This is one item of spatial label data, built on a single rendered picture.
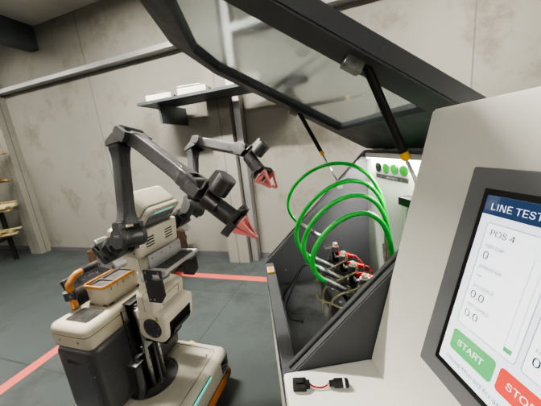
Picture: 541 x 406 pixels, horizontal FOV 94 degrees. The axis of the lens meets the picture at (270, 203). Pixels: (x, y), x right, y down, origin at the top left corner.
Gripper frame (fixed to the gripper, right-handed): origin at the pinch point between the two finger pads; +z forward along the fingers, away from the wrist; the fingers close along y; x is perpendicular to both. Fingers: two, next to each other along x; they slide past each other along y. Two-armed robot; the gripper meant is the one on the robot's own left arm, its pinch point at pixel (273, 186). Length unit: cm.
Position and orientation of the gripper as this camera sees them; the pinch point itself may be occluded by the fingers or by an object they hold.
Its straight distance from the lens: 109.8
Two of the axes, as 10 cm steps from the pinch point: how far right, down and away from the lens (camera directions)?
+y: 5.2, -0.1, 8.5
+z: 5.8, 7.3, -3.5
